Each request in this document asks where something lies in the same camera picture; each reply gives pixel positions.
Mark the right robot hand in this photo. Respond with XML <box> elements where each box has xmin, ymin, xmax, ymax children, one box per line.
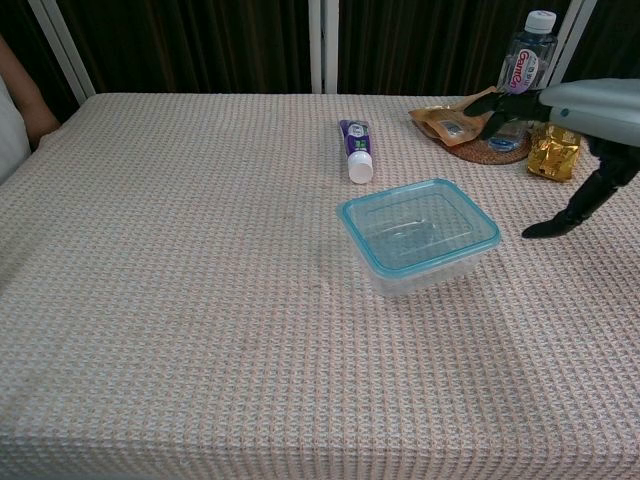
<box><xmin>462</xmin><ymin>77</ymin><xmax>640</xmax><ymax>240</ymax></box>

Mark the blue plastic lid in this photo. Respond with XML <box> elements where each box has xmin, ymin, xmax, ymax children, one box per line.
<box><xmin>335</xmin><ymin>178</ymin><xmax>501</xmax><ymax>276</ymax></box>

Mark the person forearm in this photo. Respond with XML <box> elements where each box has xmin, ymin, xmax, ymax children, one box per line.
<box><xmin>0</xmin><ymin>34</ymin><xmax>62</xmax><ymax>151</ymax></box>

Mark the gold foil packet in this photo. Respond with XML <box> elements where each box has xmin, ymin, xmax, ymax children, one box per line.
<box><xmin>526</xmin><ymin>122</ymin><xmax>582</xmax><ymax>182</ymax></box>

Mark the clear water bottle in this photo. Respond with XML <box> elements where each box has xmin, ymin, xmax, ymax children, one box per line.
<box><xmin>487</xmin><ymin>9</ymin><xmax>559</xmax><ymax>153</ymax></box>

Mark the round woven coaster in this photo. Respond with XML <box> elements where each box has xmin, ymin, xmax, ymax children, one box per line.
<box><xmin>442</xmin><ymin>134</ymin><xmax>533</xmax><ymax>165</ymax></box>

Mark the brown snack pouch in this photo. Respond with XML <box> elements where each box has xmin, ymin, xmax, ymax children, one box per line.
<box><xmin>408</xmin><ymin>85</ymin><xmax>501</xmax><ymax>147</ymax></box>

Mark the purple toothpaste tube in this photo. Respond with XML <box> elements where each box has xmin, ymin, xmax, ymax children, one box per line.
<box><xmin>338</xmin><ymin>118</ymin><xmax>375</xmax><ymax>185</ymax></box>

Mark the clear plastic container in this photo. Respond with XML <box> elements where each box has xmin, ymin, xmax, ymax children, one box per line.
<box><xmin>344</xmin><ymin>219</ymin><xmax>496</xmax><ymax>300</ymax></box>

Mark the pink waffle tablecloth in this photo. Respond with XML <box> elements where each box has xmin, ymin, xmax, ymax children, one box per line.
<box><xmin>0</xmin><ymin>92</ymin><xmax>640</xmax><ymax>480</ymax></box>

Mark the person white shirt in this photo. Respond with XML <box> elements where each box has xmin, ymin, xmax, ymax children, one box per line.
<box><xmin>0</xmin><ymin>74</ymin><xmax>32</xmax><ymax>186</ymax></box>

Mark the white frame post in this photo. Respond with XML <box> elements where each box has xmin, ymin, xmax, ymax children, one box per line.
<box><xmin>542</xmin><ymin>0</ymin><xmax>599</xmax><ymax>99</ymax></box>
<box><xmin>27</xmin><ymin>0</ymin><xmax>96</xmax><ymax>101</ymax></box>
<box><xmin>307</xmin><ymin>0</ymin><xmax>340</xmax><ymax>95</ymax></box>

